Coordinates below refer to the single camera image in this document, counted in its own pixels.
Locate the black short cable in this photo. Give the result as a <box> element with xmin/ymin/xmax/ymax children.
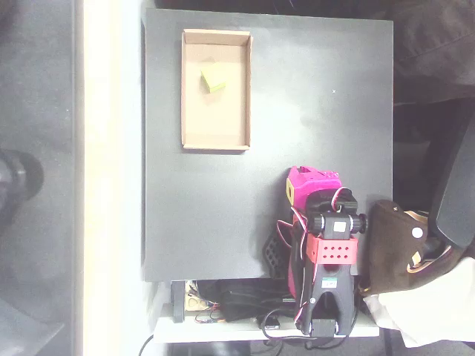
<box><xmin>138</xmin><ymin>334</ymin><xmax>155</xmax><ymax>356</ymax></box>

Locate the white shelf board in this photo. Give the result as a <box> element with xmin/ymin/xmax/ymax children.
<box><xmin>153</xmin><ymin>303</ymin><xmax>380</xmax><ymax>344</ymax></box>

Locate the black chair part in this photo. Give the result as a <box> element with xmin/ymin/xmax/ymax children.
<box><xmin>422</xmin><ymin>118</ymin><xmax>475</xmax><ymax>260</ymax></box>

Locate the black looped cable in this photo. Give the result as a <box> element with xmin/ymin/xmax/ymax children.
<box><xmin>261</xmin><ymin>307</ymin><xmax>359</xmax><ymax>350</ymax></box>

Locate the black power adapter pouch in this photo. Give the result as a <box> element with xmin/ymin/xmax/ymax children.
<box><xmin>216</xmin><ymin>280</ymin><xmax>298</xmax><ymax>323</ymax></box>

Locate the dark brown fabric garment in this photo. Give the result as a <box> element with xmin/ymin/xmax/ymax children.
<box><xmin>393</xmin><ymin>0</ymin><xmax>475</xmax><ymax>108</ymax></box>

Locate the small board with coloured wires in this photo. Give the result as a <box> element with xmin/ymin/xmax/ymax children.
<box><xmin>194</xmin><ymin>310</ymin><xmax>228</xmax><ymax>325</ymax></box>

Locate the white cloth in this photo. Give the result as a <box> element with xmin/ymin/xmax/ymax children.
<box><xmin>362</xmin><ymin>255</ymin><xmax>475</xmax><ymax>349</ymax></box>

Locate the brown bag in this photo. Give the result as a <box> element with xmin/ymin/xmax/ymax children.
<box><xmin>357</xmin><ymin>199</ymin><xmax>467</xmax><ymax>297</ymax></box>

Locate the shallow cardboard box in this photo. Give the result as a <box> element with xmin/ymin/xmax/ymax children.
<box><xmin>180</xmin><ymin>28</ymin><xmax>253</xmax><ymax>152</ymax></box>

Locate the lime green cube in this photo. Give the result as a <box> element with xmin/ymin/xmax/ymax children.
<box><xmin>200</xmin><ymin>61</ymin><xmax>228</xmax><ymax>94</ymax></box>

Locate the small wooden board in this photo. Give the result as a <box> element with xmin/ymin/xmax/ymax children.
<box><xmin>184</xmin><ymin>284</ymin><xmax>206</xmax><ymax>312</ymax></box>

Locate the black lattice robot base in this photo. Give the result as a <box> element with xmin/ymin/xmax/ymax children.
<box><xmin>261</xmin><ymin>228</ymin><xmax>295</xmax><ymax>283</ymax></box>

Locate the small black connector box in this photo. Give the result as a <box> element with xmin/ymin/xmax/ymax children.
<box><xmin>257</xmin><ymin>313</ymin><xmax>282</xmax><ymax>332</ymax></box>

